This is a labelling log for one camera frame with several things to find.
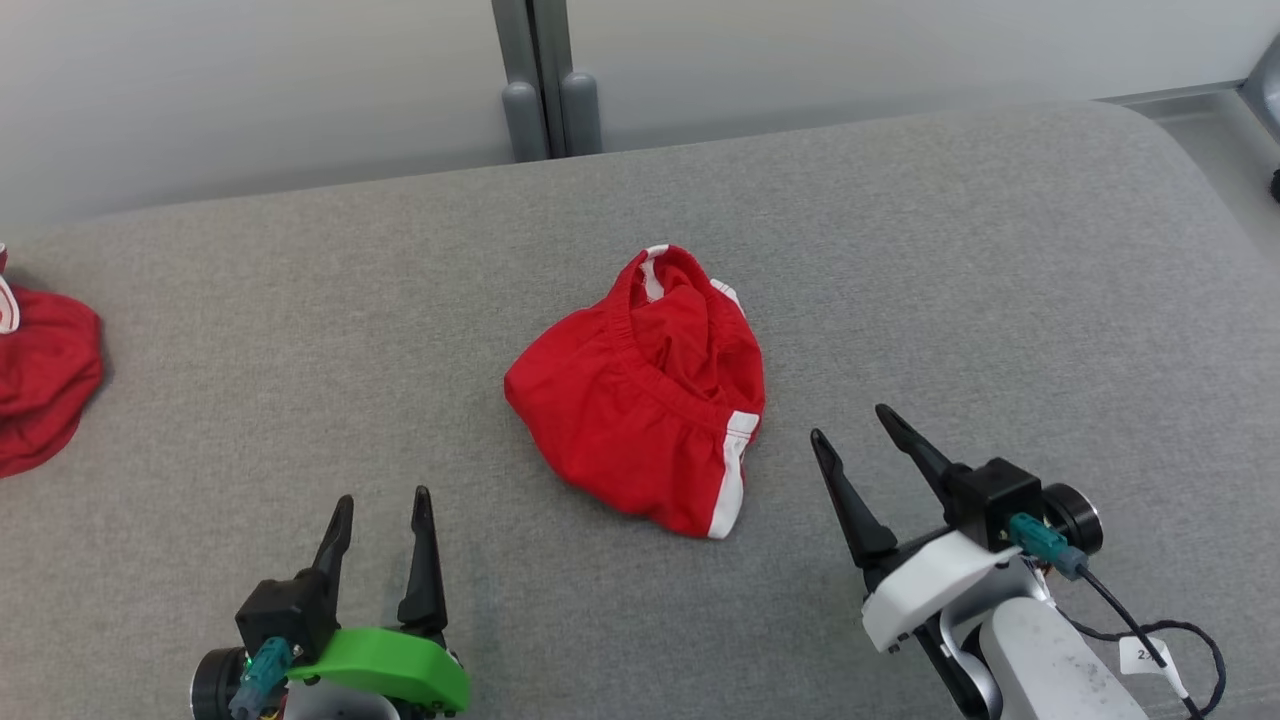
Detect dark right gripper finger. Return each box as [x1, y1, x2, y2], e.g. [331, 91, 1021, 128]
[810, 429, 901, 593]
[875, 403, 969, 526]

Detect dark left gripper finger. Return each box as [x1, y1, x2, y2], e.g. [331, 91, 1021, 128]
[398, 487, 448, 636]
[308, 495, 355, 601]

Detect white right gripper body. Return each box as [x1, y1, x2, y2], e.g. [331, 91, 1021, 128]
[862, 483, 1104, 656]

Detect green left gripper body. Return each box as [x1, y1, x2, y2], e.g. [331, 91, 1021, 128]
[190, 627, 471, 720]

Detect red shorts white stripes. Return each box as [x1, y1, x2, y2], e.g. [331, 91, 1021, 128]
[503, 243, 768, 541]

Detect red basketball jersey white sleeves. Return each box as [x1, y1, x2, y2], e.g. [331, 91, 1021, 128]
[0, 243, 106, 479]

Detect grey fabric sofa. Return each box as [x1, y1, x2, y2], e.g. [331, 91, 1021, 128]
[0, 100, 1280, 720]

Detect black right cable teal plug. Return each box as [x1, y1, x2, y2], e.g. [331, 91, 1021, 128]
[1008, 513, 1229, 720]

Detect black cable teal plug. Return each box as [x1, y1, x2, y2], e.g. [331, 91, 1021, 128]
[1008, 513, 1229, 720]
[228, 640, 293, 720]

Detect black left cable teal plug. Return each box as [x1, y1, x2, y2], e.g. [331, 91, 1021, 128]
[228, 640, 293, 720]

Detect white right cable tag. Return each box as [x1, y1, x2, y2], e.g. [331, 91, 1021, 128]
[1118, 635, 1191, 699]

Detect grey metal floor rail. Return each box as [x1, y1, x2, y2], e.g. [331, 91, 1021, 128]
[1095, 80, 1251, 109]

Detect grey rounded bumper post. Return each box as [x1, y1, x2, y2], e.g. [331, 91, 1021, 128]
[500, 82, 549, 163]
[560, 70, 604, 156]

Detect grey metal frame leg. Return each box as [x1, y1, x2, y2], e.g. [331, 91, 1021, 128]
[1240, 35, 1280, 121]

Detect grey metal partition frame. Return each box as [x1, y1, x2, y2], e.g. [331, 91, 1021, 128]
[490, 0, 571, 161]

